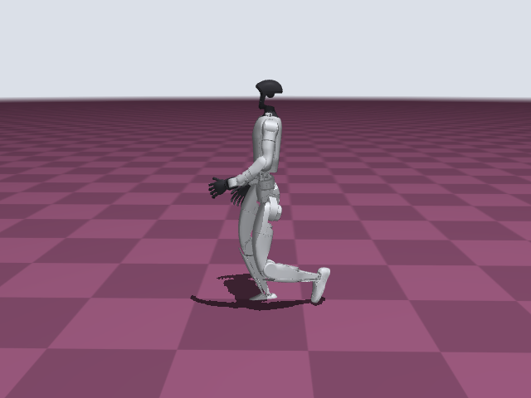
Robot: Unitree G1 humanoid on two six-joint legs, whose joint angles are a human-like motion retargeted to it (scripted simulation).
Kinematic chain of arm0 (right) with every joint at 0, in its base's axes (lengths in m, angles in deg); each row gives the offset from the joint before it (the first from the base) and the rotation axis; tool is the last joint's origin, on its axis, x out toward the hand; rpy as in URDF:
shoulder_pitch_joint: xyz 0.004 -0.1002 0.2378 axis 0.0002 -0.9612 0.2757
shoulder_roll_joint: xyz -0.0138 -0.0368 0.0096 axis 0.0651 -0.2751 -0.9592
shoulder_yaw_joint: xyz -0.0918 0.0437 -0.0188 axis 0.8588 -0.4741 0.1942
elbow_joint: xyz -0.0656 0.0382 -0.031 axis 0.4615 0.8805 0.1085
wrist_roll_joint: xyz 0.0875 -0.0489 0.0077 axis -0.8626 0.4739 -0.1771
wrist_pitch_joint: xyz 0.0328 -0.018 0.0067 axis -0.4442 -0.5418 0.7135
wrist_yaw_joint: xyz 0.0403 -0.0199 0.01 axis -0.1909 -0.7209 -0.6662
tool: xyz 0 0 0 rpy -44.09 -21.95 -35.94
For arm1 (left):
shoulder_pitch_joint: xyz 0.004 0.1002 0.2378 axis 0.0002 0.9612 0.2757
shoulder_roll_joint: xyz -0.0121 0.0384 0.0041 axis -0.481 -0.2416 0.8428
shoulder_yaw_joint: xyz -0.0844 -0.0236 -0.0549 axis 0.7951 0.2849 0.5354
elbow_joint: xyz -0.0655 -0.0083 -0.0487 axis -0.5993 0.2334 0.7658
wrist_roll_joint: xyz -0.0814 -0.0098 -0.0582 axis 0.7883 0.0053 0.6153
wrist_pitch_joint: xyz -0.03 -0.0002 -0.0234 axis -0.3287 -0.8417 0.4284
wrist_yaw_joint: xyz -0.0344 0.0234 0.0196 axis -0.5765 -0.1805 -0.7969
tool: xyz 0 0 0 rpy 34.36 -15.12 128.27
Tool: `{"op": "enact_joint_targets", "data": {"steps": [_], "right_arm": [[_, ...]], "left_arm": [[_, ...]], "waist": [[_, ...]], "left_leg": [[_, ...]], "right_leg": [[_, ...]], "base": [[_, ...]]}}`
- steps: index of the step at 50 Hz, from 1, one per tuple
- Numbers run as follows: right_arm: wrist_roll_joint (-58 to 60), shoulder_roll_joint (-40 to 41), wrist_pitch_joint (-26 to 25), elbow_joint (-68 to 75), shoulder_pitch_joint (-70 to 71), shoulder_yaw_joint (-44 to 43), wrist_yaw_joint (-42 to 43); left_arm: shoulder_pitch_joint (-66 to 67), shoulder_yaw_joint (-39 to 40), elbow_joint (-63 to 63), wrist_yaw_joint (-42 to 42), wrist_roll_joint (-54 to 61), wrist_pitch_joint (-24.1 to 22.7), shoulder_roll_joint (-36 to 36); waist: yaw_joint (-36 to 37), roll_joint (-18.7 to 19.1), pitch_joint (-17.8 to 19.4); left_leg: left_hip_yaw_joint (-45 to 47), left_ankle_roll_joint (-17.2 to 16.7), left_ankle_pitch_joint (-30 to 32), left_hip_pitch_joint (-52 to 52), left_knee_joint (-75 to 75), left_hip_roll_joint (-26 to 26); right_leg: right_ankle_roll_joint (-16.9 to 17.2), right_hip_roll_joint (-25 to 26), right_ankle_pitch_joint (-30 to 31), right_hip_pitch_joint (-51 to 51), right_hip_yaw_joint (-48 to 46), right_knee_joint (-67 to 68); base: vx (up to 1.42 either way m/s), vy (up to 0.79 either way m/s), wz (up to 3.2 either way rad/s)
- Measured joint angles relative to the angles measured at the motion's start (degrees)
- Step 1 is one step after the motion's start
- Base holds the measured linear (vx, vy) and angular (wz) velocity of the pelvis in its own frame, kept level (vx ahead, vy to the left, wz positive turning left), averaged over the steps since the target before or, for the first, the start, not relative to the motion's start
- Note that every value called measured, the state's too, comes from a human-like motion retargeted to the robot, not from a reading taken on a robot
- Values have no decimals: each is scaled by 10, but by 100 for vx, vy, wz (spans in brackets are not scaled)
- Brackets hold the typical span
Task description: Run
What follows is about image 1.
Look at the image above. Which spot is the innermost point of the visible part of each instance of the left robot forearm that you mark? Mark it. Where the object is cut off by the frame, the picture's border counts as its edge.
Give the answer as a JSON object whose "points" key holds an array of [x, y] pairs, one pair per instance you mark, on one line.
{"points": [[253, 172]]}

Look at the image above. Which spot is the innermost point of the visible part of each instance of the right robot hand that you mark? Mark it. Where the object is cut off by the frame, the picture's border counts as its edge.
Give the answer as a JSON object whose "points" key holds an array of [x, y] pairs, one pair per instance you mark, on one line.
{"points": [[241, 191]]}

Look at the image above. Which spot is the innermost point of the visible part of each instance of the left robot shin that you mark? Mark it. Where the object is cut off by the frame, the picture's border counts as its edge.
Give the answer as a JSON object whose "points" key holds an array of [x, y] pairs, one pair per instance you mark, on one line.
{"points": [[287, 274]]}

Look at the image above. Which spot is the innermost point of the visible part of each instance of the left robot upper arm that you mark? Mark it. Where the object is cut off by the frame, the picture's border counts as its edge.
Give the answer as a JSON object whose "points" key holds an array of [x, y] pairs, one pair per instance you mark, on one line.
{"points": [[269, 131]]}

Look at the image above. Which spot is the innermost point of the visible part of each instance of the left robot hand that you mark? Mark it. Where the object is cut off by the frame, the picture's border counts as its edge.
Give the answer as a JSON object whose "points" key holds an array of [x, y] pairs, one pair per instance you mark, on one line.
{"points": [[220, 186]]}

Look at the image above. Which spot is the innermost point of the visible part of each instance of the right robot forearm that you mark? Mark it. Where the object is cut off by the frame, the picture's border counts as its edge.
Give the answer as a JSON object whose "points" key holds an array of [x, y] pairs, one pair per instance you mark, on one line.
{"points": [[255, 181]]}

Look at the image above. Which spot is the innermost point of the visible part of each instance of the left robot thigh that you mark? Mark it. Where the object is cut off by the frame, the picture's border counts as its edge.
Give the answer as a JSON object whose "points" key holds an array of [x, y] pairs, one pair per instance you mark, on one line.
{"points": [[262, 233]]}

